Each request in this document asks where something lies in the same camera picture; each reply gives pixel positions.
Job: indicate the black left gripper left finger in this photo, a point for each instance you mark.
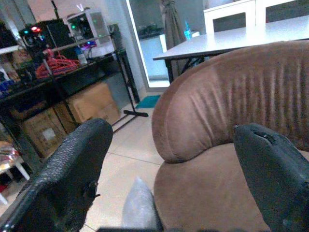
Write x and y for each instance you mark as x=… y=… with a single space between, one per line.
x=65 y=174

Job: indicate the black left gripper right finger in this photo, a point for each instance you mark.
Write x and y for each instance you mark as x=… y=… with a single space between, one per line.
x=272 y=169

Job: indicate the brown suede sofa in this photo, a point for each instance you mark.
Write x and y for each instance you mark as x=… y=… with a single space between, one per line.
x=231 y=108

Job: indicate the teal floor mat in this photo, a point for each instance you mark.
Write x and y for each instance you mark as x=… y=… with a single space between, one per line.
x=148 y=101

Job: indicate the cardboard box with white label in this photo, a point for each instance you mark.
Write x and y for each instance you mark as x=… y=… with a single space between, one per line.
x=43 y=131

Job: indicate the white low table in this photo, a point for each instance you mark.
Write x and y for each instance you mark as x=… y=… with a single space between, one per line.
x=10 y=169

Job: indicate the large cardboard box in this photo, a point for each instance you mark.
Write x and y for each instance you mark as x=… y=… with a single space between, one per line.
x=94 y=102

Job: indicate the black metal desk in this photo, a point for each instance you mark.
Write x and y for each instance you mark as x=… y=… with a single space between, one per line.
x=72 y=79

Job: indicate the red clothes hangers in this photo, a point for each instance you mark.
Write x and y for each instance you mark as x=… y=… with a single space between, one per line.
x=56 y=64

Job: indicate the white plastic bottle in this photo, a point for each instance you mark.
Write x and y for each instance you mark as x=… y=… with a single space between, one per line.
x=82 y=56

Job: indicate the white folding table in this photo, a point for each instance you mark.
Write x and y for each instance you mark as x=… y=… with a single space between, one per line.
x=231 y=38

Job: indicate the black computer case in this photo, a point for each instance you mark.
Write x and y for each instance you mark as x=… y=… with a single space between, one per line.
x=48 y=33

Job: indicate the white computer case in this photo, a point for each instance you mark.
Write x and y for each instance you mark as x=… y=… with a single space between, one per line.
x=88 y=25

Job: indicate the white cabinet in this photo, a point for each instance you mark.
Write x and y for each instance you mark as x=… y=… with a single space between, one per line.
x=253 y=14

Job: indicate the grey curtain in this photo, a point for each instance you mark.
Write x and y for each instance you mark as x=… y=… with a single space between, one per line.
x=172 y=24

